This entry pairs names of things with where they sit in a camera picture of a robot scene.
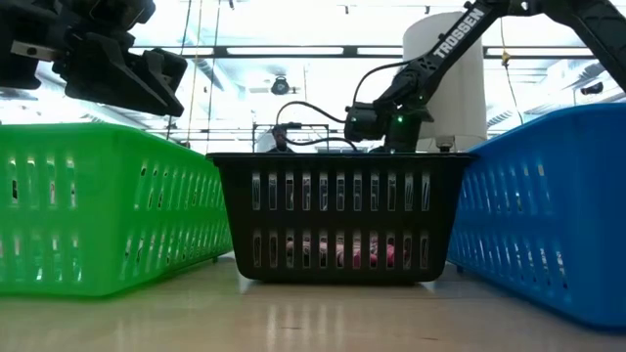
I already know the thin hanging black cable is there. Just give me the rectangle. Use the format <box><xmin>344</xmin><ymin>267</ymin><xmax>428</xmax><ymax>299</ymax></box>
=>
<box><xmin>499</xmin><ymin>19</ymin><xmax>532</xmax><ymax>143</ymax></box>

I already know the magenta crayon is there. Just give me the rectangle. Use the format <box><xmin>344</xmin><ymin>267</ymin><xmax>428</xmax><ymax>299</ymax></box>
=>
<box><xmin>286</xmin><ymin>237</ymin><xmax>346</xmax><ymax>269</ymax></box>

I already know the black hanging cord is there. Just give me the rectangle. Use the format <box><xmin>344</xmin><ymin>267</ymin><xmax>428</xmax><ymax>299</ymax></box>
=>
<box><xmin>206</xmin><ymin>0</ymin><xmax>222</xmax><ymax>148</ymax></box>

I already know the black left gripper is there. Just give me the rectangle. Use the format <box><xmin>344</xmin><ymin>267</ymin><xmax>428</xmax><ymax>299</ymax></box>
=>
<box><xmin>51</xmin><ymin>28</ymin><xmax>189</xmax><ymax>117</ymax></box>

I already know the green plastic basket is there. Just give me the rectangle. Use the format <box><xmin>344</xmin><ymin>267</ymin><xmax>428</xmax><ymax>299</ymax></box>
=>
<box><xmin>0</xmin><ymin>121</ymin><xmax>235</xmax><ymax>298</ymax></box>

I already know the black hanging dome camera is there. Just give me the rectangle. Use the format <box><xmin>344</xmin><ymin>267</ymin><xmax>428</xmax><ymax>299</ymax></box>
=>
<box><xmin>270</xmin><ymin>75</ymin><xmax>291</xmax><ymax>97</ymax></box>

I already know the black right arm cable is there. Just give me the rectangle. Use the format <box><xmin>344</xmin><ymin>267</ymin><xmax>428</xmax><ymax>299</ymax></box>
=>
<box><xmin>275</xmin><ymin>60</ymin><xmax>415</xmax><ymax>154</ymax></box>

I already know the white lamp with wooden base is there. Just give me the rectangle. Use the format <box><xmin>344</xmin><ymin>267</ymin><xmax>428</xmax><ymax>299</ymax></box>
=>
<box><xmin>401</xmin><ymin>10</ymin><xmax>489</xmax><ymax>154</ymax></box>

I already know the black overhead crossbar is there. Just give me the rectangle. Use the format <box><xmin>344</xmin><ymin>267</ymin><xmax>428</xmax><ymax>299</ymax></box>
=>
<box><xmin>129</xmin><ymin>45</ymin><xmax>626</xmax><ymax>60</ymax></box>

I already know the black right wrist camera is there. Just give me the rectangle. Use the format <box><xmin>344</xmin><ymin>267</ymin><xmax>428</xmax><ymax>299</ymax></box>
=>
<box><xmin>343</xmin><ymin>101</ymin><xmax>388</xmax><ymax>144</ymax></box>

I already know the person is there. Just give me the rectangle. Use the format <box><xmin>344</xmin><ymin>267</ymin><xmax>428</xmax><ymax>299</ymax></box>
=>
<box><xmin>266</xmin><ymin>125</ymin><xmax>295</xmax><ymax>154</ymax></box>

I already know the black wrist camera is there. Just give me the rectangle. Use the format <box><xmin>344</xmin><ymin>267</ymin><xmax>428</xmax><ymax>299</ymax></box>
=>
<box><xmin>72</xmin><ymin>0</ymin><xmax>157</xmax><ymax>30</ymax></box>
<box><xmin>343</xmin><ymin>101</ymin><xmax>388</xmax><ymax>144</ymax></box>

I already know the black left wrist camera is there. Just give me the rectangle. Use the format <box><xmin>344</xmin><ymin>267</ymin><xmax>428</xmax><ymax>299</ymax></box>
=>
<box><xmin>72</xmin><ymin>0</ymin><xmax>157</xmax><ymax>30</ymax></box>

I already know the black plastic basket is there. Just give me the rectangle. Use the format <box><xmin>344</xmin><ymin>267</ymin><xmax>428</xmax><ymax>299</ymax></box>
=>
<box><xmin>204</xmin><ymin>152</ymin><xmax>479</xmax><ymax>285</ymax></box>

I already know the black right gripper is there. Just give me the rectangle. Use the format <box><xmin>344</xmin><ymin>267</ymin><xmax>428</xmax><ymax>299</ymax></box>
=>
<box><xmin>383</xmin><ymin>120</ymin><xmax>423</xmax><ymax>154</ymax></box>

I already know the black metal rack frame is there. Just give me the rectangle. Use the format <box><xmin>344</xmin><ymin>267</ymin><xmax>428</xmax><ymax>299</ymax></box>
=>
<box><xmin>251</xmin><ymin>121</ymin><xmax>330</xmax><ymax>154</ymax></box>

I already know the blue plastic basket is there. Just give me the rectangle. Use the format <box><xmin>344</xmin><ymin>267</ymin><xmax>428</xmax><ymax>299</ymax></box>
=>
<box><xmin>447</xmin><ymin>102</ymin><xmax>626</xmax><ymax>330</ymax></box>

